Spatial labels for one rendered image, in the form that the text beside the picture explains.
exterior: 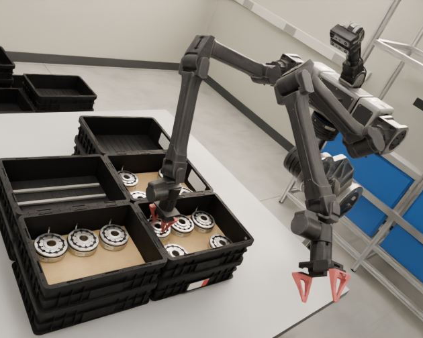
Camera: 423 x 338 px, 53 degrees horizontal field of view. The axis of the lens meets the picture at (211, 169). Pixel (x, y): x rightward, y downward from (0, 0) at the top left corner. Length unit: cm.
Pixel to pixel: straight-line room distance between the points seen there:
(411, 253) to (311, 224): 221
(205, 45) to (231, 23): 389
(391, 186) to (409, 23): 155
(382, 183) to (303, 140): 209
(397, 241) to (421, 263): 21
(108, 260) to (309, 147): 77
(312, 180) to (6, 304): 101
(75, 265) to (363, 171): 238
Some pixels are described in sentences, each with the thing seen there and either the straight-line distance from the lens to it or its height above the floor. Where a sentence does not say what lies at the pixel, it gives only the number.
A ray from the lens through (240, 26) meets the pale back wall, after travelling 525.
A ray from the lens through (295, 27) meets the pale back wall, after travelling 473.
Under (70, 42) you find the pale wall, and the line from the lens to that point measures 477.
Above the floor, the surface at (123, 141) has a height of 83.
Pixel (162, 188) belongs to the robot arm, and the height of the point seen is 107.
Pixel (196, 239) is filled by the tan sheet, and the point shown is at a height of 83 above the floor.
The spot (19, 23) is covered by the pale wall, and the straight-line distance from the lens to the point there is 452.
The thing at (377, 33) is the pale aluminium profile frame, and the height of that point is 158.
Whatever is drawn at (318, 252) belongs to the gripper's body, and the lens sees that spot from 117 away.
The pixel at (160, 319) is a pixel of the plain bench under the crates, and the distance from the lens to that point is 157.
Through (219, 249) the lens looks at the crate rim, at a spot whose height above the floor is 93.
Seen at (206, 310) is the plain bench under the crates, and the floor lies 70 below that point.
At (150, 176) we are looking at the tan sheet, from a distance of 193.
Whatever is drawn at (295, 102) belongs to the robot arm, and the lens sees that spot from 125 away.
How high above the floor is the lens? 192
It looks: 30 degrees down
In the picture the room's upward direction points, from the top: 24 degrees clockwise
